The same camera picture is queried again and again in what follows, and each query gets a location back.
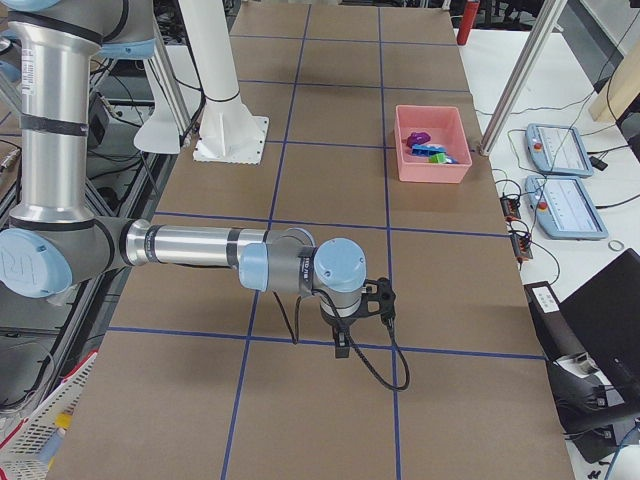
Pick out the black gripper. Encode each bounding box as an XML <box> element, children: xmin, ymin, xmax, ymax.
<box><xmin>320</xmin><ymin>294</ymin><xmax>373</xmax><ymax>359</ymax></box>

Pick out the long blue toy block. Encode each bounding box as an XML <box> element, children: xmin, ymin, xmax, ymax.
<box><xmin>411</xmin><ymin>144</ymin><xmax>446</xmax><ymax>156</ymax></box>

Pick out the green toy block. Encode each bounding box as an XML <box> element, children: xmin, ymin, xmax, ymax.
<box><xmin>429</xmin><ymin>153</ymin><xmax>448</xmax><ymax>164</ymax></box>

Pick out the purple toy block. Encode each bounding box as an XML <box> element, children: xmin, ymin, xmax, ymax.
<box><xmin>406</xmin><ymin>131</ymin><xmax>431</xmax><ymax>148</ymax></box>

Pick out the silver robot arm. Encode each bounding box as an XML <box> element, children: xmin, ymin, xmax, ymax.
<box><xmin>1</xmin><ymin>1</ymin><xmax>367</xmax><ymax>358</ymax></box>

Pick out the pink plastic box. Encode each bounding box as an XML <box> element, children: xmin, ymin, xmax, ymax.
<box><xmin>394</xmin><ymin>105</ymin><xmax>473</xmax><ymax>184</ymax></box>

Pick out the orange black usb hub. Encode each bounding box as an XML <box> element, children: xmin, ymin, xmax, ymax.
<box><xmin>500</xmin><ymin>195</ymin><xmax>533</xmax><ymax>265</ymax></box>

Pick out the lower blue teach pendant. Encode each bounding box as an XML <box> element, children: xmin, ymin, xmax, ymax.
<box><xmin>525</xmin><ymin>175</ymin><xmax>608</xmax><ymax>240</ymax></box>

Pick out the blue teach pendant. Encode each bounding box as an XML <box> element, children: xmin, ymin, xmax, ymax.
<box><xmin>525</xmin><ymin>175</ymin><xmax>608</xmax><ymax>240</ymax></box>
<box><xmin>525</xmin><ymin>123</ymin><xmax>593</xmax><ymax>178</ymax></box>

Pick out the upper blue teach pendant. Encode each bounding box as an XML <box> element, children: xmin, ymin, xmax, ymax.
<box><xmin>525</xmin><ymin>123</ymin><xmax>593</xmax><ymax>178</ymax></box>

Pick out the red bottle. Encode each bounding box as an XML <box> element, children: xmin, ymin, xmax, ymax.
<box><xmin>456</xmin><ymin>0</ymin><xmax>480</xmax><ymax>46</ymax></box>

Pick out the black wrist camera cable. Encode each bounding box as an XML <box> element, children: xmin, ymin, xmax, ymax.
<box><xmin>272</xmin><ymin>289</ymin><xmax>412</xmax><ymax>392</ymax></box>

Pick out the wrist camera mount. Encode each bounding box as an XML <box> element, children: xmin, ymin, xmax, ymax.
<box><xmin>361</xmin><ymin>277</ymin><xmax>396</xmax><ymax>329</ymax></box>

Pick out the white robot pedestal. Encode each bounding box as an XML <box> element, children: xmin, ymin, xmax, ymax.
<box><xmin>134</xmin><ymin>1</ymin><xmax>269</xmax><ymax>165</ymax></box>

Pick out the aluminium frame post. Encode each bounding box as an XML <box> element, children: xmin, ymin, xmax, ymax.
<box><xmin>479</xmin><ymin>0</ymin><xmax>568</xmax><ymax>156</ymax></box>

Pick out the white wire basket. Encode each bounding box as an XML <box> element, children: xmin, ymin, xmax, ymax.
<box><xmin>1</xmin><ymin>350</ymin><xmax>98</xmax><ymax>479</ymax></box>

